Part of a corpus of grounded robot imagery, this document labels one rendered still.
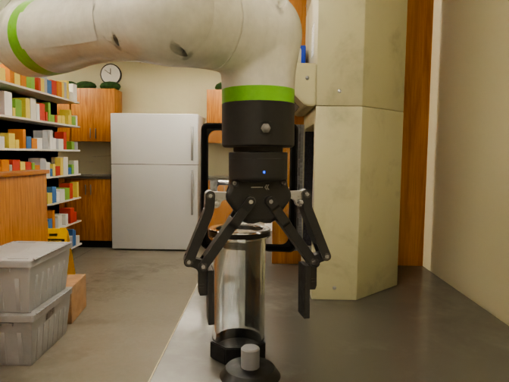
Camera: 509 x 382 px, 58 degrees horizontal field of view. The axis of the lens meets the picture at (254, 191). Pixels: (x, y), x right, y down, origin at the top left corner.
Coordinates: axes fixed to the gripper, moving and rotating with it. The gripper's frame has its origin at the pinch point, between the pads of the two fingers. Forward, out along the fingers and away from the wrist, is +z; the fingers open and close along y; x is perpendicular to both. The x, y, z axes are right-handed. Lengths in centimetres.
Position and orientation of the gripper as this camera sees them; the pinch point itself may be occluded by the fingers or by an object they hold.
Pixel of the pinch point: (257, 306)
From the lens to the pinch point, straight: 62.1
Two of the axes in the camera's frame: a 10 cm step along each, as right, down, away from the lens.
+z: 0.0, 10.0, 0.7
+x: 1.9, 0.7, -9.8
